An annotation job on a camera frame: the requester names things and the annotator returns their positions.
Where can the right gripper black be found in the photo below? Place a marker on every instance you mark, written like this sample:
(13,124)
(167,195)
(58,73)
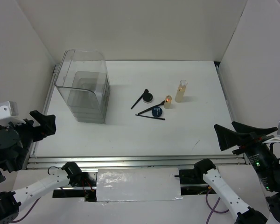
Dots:
(226,136)

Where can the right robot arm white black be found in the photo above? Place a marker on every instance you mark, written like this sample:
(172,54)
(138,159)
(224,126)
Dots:
(241,211)

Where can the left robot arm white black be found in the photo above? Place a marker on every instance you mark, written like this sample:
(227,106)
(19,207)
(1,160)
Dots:
(12,202)

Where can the blue round compact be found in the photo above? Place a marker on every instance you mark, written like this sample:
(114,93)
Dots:
(157,112)

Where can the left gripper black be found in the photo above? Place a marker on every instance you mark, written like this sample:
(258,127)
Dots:
(48,126)

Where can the small beige bottle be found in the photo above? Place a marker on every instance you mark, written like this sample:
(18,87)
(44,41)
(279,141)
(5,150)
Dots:
(167,102)

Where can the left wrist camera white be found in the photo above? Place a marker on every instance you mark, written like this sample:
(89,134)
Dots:
(8,110)

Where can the aluminium front rail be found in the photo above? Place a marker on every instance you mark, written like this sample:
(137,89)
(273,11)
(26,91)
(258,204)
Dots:
(89,163)

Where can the black makeup brush angled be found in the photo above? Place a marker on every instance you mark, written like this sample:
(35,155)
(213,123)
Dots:
(146,91)

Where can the thin black eyeliner pencil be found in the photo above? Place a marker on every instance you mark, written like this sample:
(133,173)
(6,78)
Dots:
(149,117)

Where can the black lidded cream jar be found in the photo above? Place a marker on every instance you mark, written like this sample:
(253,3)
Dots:
(147,97)

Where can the white foil cover plate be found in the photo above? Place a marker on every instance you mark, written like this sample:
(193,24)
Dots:
(138,184)

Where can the clear acrylic organizer box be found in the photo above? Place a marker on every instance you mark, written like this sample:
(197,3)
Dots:
(82,81)

